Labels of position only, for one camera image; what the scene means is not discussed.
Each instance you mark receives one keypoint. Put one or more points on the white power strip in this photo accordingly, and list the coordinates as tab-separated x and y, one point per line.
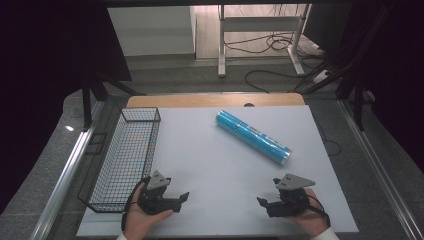
322	76

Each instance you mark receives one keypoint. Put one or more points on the person's right hand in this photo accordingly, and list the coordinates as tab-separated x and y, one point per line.
313	218

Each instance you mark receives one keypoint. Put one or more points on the aluminium rail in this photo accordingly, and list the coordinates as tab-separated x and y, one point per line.
380	173
66	173

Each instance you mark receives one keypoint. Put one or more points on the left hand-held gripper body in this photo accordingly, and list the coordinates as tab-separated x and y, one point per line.
152	200

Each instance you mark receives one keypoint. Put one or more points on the white table mat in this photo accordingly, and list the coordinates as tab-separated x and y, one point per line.
213	173

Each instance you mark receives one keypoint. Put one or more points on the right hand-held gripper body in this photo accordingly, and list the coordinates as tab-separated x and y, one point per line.
290	200

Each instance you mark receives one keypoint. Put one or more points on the blue plastic-wrapped roll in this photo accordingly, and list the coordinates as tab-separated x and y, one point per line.
253	136

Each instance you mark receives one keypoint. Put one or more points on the person's left hand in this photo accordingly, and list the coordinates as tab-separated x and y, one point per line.
138	221

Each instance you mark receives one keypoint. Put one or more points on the white cabinet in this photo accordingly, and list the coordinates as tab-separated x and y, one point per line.
153	31

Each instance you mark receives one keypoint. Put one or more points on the white metal desk frame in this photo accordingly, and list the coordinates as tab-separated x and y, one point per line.
221	40

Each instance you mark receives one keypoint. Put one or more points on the black metal stand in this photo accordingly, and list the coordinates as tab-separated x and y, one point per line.
358	100
87	100

